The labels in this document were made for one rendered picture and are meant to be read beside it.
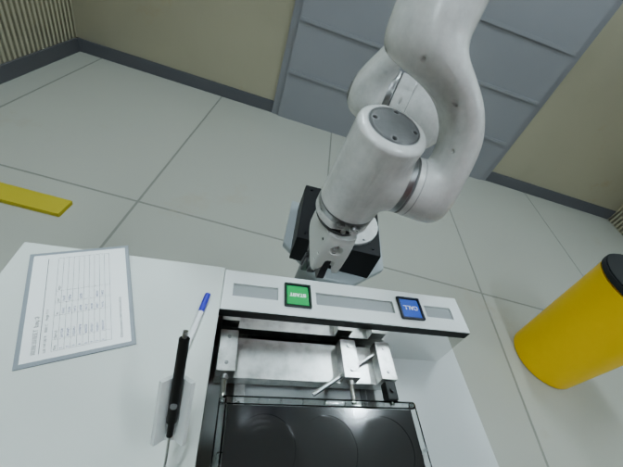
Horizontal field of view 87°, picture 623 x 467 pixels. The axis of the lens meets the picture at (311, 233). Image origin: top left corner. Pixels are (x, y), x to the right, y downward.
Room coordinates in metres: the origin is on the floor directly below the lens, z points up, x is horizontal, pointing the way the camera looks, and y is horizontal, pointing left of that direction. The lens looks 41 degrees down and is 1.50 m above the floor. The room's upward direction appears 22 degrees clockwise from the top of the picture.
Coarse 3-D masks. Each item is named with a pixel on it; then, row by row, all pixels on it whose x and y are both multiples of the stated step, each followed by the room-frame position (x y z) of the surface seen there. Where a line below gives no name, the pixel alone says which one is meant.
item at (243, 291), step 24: (240, 288) 0.39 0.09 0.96; (264, 288) 0.42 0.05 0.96; (312, 288) 0.46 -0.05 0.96; (336, 288) 0.48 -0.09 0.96; (360, 288) 0.51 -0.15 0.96; (264, 312) 0.36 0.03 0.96; (288, 312) 0.38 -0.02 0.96; (312, 312) 0.40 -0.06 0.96; (336, 312) 0.42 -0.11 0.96; (360, 312) 0.45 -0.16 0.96; (384, 312) 0.47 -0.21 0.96; (432, 312) 0.53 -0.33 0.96; (456, 312) 0.55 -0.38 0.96
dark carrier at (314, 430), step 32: (256, 416) 0.21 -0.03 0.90; (288, 416) 0.23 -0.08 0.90; (320, 416) 0.25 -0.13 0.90; (352, 416) 0.27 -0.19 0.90; (384, 416) 0.29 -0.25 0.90; (224, 448) 0.15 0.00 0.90; (256, 448) 0.16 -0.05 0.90; (288, 448) 0.18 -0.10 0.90; (320, 448) 0.20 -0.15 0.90; (352, 448) 0.22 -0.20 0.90; (384, 448) 0.24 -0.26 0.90; (416, 448) 0.26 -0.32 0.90
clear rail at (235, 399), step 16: (240, 400) 0.22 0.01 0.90; (256, 400) 0.23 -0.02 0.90; (272, 400) 0.24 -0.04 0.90; (288, 400) 0.25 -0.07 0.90; (304, 400) 0.26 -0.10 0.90; (320, 400) 0.27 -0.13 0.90; (336, 400) 0.28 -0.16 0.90; (352, 400) 0.29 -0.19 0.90; (368, 400) 0.30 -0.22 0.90; (384, 400) 0.32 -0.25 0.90
